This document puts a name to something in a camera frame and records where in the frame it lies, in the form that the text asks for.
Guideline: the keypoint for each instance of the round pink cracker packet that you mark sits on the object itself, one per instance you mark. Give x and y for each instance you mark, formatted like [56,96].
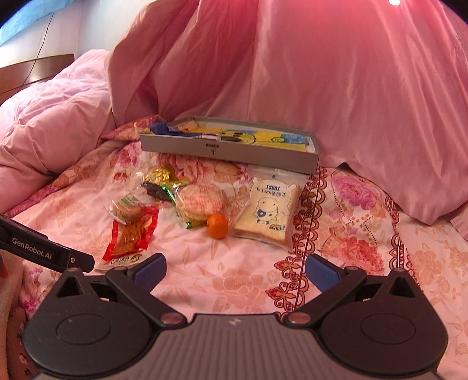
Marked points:
[201,201]

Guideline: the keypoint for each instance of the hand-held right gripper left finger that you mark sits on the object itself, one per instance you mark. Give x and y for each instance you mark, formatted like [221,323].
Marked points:
[150,271]

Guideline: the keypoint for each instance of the toast bread packet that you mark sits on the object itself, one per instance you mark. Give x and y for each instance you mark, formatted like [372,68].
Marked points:
[270,204]

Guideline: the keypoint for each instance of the dark chocolate snack clear packet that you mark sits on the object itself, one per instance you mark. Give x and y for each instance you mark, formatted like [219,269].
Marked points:
[153,190]

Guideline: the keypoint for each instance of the grey cardboard box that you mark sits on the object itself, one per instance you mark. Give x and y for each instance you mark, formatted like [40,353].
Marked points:
[226,153]

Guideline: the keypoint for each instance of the gold foil snack packet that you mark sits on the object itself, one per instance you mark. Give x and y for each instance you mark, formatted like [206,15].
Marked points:
[161,175]

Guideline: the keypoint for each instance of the floral bedsheet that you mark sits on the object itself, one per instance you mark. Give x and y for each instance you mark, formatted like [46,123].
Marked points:
[219,270]

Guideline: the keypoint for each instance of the red snack packet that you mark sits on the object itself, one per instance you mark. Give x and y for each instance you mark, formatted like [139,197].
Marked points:
[128,237]

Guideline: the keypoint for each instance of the wooden headboard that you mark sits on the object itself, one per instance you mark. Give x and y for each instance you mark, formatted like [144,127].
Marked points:
[14,76]

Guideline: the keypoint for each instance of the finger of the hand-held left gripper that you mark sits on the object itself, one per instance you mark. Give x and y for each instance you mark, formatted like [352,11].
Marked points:
[82,262]

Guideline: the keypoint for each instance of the blue wall cloth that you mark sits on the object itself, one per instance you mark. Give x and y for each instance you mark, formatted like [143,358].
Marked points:
[22,22]

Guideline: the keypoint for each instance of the pink duvet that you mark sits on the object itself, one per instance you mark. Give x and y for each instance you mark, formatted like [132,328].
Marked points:
[55,120]

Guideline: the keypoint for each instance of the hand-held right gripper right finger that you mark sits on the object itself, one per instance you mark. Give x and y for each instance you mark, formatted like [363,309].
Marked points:
[321,274]

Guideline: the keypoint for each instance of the small orange mandarin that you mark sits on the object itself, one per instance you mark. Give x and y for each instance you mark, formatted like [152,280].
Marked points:
[217,226]

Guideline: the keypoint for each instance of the clear biscuit packet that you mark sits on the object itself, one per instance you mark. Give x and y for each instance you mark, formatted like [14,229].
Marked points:
[126,210]

